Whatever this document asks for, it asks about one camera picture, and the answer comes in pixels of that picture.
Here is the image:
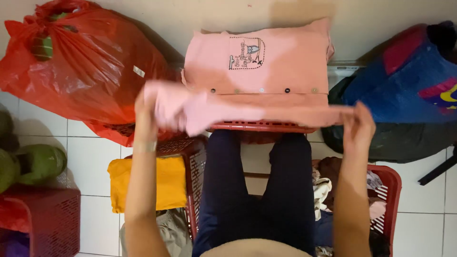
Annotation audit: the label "thin wrist bracelet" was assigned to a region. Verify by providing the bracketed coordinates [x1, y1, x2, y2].
[132, 141, 158, 153]

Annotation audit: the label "large red plastic bag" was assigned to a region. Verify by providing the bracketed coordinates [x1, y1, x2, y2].
[0, 0, 183, 148]

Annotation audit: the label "grey cloth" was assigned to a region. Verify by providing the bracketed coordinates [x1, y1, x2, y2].
[119, 208, 194, 257]

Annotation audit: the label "brown cloth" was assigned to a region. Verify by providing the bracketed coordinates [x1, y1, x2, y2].
[317, 156, 344, 212]

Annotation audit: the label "person's dark navy trousers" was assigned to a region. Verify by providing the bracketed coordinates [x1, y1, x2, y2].
[192, 129, 317, 257]

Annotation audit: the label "person's beige top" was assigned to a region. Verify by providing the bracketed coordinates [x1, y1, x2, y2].
[199, 238, 312, 257]

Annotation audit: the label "black stick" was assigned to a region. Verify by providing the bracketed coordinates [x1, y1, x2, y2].
[418, 146, 457, 186]

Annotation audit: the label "black plastic bag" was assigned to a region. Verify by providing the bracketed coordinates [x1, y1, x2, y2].
[321, 76, 457, 164]

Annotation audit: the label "light pink cloth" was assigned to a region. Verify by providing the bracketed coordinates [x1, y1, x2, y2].
[368, 200, 387, 221]

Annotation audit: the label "red plastic basket under shirt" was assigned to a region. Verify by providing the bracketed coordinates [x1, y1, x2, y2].
[206, 120, 318, 145]

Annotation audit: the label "blue fabric bag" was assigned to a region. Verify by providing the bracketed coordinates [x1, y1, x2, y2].
[342, 21, 457, 124]

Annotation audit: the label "red basket with yellow cloth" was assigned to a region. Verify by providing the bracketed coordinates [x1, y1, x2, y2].
[123, 135, 208, 243]

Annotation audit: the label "red basket with mixed clothes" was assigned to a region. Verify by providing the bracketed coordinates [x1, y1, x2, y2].
[312, 163, 402, 257]

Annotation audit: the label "blue denim cloth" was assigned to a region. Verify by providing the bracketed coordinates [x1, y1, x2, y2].
[315, 210, 335, 247]

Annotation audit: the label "yellow folded cloth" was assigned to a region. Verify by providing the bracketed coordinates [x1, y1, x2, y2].
[107, 156, 188, 214]

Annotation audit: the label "person's right hand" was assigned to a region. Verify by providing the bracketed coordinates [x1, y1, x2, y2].
[342, 101, 376, 151]

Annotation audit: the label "white patterned cloth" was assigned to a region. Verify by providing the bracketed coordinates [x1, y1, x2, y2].
[312, 168, 333, 221]

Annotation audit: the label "pink shirt with owl print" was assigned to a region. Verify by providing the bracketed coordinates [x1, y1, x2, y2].
[143, 17, 358, 138]

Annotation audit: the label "white box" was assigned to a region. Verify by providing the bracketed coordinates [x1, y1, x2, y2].
[326, 64, 362, 90]

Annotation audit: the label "person's left hand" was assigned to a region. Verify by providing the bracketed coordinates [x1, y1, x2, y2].
[134, 86, 160, 142]

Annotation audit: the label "dark red plastic crate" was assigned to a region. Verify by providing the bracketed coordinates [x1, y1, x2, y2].
[0, 184, 81, 257]

